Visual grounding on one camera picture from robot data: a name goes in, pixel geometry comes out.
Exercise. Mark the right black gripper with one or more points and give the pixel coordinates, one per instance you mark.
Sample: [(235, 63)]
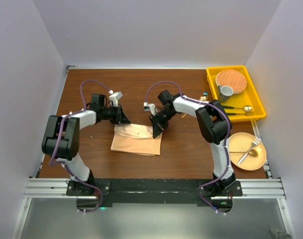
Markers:
[(158, 126)]

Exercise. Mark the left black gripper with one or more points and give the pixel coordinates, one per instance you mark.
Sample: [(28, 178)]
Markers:
[(120, 117)]

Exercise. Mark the peach satin napkin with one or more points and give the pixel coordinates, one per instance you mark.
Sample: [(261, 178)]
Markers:
[(136, 139)]

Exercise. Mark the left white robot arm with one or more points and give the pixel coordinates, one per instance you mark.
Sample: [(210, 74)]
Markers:
[(61, 139)]

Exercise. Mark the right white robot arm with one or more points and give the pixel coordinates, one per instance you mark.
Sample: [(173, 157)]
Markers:
[(214, 125)]

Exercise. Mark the gold spoon on table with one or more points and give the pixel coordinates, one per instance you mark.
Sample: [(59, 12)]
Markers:
[(202, 98)]

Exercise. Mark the grey white cup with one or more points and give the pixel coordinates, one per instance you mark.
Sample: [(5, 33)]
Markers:
[(225, 92)]

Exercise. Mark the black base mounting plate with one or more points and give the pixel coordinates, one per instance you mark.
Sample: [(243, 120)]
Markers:
[(154, 191)]

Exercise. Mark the woven orange round plate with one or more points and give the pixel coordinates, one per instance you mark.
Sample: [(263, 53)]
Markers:
[(233, 79)]

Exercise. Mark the gold black spoon in tray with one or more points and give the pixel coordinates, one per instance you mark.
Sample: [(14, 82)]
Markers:
[(246, 108)]

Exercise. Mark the yellow plastic tray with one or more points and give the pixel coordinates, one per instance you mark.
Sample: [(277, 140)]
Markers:
[(248, 97)]

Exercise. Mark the gold spoon on plate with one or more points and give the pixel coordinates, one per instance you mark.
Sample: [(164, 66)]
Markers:
[(252, 152)]

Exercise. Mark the silver fork on plate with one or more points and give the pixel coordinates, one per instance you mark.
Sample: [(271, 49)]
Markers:
[(255, 143)]

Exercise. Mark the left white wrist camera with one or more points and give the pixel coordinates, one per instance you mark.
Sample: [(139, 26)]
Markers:
[(114, 97)]

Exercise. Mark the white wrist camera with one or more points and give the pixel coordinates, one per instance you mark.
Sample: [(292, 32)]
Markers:
[(150, 107), (114, 97)]

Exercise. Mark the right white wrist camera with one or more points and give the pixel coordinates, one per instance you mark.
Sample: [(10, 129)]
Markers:
[(150, 107)]

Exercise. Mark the black handled utensil in tray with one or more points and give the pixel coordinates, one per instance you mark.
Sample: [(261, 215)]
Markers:
[(238, 114)]

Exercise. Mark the aluminium rail frame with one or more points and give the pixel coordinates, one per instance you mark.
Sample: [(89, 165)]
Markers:
[(48, 213)]

